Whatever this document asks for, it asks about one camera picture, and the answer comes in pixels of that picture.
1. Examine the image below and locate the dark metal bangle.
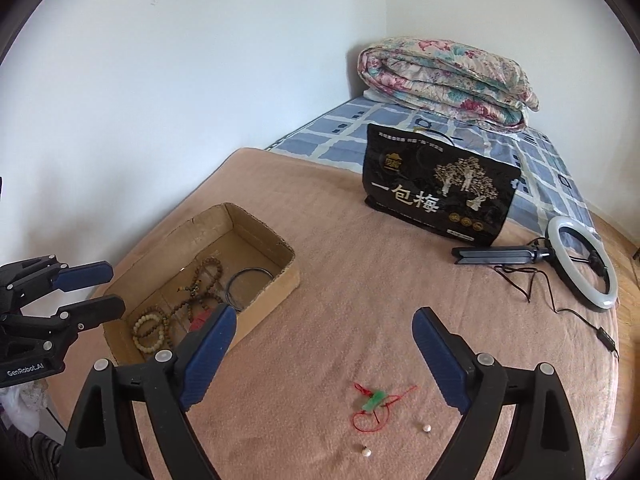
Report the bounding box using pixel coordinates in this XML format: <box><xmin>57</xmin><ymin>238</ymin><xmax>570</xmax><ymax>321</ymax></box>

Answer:
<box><xmin>224</xmin><ymin>267</ymin><xmax>275</xmax><ymax>311</ymax></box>

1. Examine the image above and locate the green pendant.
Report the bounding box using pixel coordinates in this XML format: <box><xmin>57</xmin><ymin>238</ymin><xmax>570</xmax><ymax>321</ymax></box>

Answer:
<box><xmin>349</xmin><ymin>381</ymin><xmax>419</xmax><ymax>434</ymax></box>

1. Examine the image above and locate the black ring light cable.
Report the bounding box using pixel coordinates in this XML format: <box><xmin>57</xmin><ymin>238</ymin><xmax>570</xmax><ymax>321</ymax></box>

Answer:
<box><xmin>492</xmin><ymin>237</ymin><xmax>621</xmax><ymax>361</ymax></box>

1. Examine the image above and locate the pale patterned cloth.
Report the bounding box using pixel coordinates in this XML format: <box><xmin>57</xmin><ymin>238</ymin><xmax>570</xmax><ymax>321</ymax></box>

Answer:
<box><xmin>0</xmin><ymin>384</ymin><xmax>49</xmax><ymax>437</ymax></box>

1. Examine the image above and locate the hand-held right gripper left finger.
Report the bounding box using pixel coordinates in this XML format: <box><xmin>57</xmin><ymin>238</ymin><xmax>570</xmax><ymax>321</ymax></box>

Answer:
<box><xmin>59</xmin><ymin>304</ymin><xmax>238</xmax><ymax>480</ymax></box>

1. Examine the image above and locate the pink blanket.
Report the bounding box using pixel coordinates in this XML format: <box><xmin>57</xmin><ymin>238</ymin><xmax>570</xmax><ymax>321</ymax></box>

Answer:
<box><xmin>50</xmin><ymin>147</ymin><xmax>621</xmax><ymax>480</ymax></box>

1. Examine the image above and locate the black folded tripod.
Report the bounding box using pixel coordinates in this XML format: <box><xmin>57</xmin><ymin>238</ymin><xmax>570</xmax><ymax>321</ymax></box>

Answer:
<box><xmin>451</xmin><ymin>239</ymin><xmax>554</xmax><ymax>267</ymax></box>

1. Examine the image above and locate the cardboard box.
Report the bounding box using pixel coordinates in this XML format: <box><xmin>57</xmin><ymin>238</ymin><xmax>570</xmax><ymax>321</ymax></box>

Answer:
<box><xmin>101</xmin><ymin>202</ymin><xmax>301</xmax><ymax>366</ymax></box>

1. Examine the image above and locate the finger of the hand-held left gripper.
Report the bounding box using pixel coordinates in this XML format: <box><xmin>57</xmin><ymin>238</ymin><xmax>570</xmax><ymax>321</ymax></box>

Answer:
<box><xmin>30</xmin><ymin>260</ymin><xmax>115</xmax><ymax>295</ymax></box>
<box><xmin>27</xmin><ymin>295</ymin><xmax>126</xmax><ymax>334</ymax></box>

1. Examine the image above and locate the blue checked mattress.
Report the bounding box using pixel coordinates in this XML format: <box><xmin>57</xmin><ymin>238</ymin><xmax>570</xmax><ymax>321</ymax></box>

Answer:
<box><xmin>263</xmin><ymin>94</ymin><xmax>599</xmax><ymax>231</ymax></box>

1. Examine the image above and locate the white ring light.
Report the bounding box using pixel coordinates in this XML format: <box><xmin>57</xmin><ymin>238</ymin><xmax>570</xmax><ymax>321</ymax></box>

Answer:
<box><xmin>545</xmin><ymin>215</ymin><xmax>619</xmax><ymax>311</ymax></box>

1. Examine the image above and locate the brown wooden bead necklace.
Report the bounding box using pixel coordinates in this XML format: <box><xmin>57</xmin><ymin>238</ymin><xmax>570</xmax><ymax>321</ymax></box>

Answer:
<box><xmin>162</xmin><ymin>257</ymin><xmax>226</xmax><ymax>349</ymax></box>

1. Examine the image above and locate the white pillow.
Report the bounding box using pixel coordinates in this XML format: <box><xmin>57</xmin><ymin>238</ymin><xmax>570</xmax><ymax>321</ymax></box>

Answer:
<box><xmin>360</xmin><ymin>87</ymin><xmax>402</xmax><ymax>107</ymax></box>

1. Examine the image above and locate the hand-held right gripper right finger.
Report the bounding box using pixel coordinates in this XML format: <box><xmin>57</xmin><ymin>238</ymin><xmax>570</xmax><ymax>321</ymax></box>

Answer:
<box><xmin>411</xmin><ymin>307</ymin><xmax>587</xmax><ymax>480</ymax></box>

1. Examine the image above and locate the red strap wristwatch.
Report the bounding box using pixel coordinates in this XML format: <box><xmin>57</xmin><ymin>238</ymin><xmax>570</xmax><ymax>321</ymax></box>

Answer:
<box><xmin>188</xmin><ymin>309</ymin><xmax>214</xmax><ymax>334</ymax></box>

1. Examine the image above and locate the cream bead bracelet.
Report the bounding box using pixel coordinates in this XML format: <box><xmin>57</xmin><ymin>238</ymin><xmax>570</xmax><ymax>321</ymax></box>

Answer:
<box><xmin>131</xmin><ymin>311</ymin><xmax>169</xmax><ymax>354</ymax></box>

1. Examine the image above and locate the folded floral quilt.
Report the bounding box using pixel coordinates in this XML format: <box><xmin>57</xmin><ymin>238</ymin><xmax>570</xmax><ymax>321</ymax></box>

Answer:
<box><xmin>357</xmin><ymin>35</ymin><xmax>541</xmax><ymax>132</ymax></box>

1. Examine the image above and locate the black snack bag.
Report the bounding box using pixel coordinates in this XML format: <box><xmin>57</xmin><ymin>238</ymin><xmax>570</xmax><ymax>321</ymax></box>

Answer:
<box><xmin>362</xmin><ymin>122</ymin><xmax>523</xmax><ymax>248</ymax></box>

